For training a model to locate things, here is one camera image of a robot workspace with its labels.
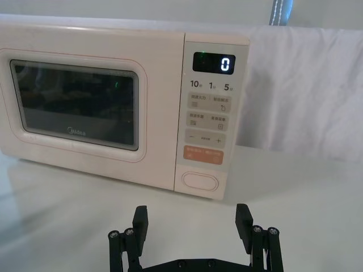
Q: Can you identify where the white table cloth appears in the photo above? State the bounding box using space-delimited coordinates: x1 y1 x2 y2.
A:
0 144 363 272

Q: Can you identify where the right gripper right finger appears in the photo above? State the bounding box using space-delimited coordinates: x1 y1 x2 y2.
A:
235 203 283 272

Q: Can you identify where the grey striped post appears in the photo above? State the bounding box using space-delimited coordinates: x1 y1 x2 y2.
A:
268 0 295 27

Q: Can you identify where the oven control panel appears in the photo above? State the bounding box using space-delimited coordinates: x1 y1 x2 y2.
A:
175 33 251 201

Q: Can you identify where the cream microwave oven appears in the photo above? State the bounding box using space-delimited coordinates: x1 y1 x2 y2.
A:
0 14 251 202

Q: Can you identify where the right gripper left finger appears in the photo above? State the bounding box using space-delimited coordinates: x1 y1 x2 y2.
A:
107 205 150 272

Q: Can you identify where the white wrinkled draped cloth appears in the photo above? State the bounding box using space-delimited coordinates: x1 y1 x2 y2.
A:
237 24 363 164

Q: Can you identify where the white curtain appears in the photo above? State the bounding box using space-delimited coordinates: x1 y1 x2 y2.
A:
0 0 363 31

